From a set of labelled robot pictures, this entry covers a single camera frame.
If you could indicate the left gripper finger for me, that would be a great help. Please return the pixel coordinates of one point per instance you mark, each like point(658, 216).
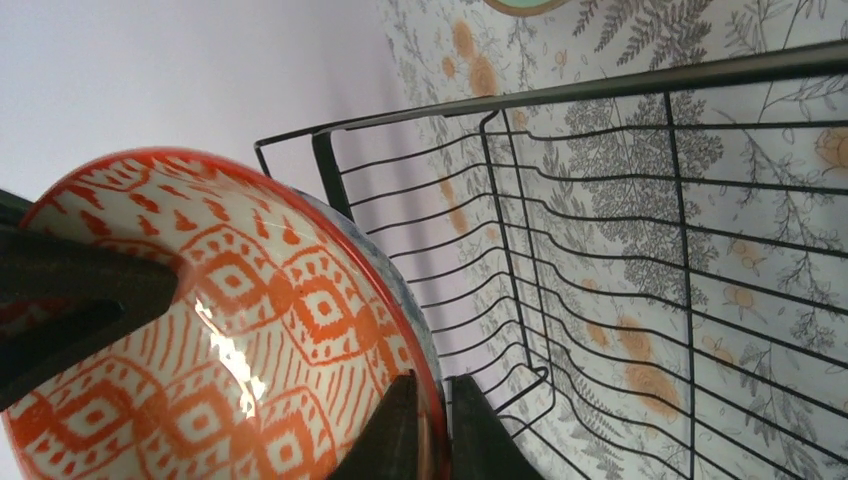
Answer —
point(62, 301)

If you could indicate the red patterned bowl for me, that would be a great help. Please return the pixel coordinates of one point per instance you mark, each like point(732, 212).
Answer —
point(280, 344)

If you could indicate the mint green bowl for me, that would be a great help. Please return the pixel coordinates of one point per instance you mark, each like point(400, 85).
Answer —
point(525, 8)

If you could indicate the black wire dish rack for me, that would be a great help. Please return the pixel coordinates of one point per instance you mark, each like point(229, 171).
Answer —
point(375, 171)

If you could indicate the floral table mat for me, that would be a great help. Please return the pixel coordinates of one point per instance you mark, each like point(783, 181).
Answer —
point(661, 279)

